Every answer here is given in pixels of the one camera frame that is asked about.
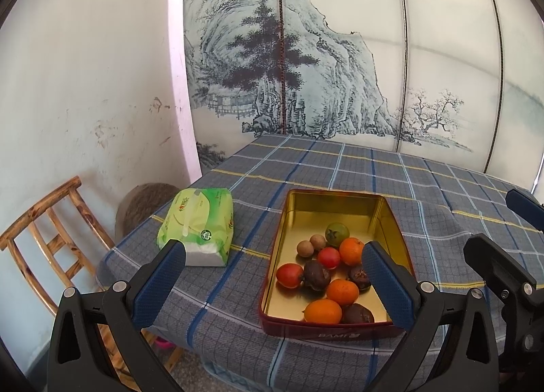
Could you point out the wooden chair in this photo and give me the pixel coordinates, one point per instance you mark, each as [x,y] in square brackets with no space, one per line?
[42,209]

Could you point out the tan longan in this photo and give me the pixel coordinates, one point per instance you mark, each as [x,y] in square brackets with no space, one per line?
[304,248]
[318,242]

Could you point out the grey plaid cloth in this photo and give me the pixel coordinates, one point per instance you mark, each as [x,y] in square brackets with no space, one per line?
[238,290]

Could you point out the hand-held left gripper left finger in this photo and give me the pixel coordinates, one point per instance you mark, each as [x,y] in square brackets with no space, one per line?
[159,285]

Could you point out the red and gold tin box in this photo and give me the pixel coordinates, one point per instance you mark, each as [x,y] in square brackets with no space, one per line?
[331,209]

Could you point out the green persimmon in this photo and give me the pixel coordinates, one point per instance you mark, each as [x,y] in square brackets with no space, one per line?
[337,234]

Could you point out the small dark brown mangosteen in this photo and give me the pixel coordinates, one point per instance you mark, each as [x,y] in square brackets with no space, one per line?
[359,276]

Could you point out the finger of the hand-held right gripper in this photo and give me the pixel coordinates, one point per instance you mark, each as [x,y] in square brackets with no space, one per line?
[493,260]
[525,207]

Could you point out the small red tomato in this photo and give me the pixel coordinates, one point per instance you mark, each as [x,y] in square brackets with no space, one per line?
[329,257]

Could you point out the brown round cushion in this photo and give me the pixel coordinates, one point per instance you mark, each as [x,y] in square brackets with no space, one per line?
[142,205]

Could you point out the ink landscape painted screen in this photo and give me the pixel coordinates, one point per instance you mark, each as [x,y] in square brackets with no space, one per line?
[340,77]

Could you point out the small pink object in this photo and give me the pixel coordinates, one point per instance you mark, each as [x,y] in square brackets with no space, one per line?
[163,343]

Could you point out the green tissue packet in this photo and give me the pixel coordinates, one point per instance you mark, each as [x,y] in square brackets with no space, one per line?
[199,213]

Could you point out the large orange tangerine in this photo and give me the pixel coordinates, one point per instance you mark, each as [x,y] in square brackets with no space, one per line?
[323,311]

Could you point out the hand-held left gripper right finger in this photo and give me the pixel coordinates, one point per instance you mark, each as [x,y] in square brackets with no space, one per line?
[389,285]

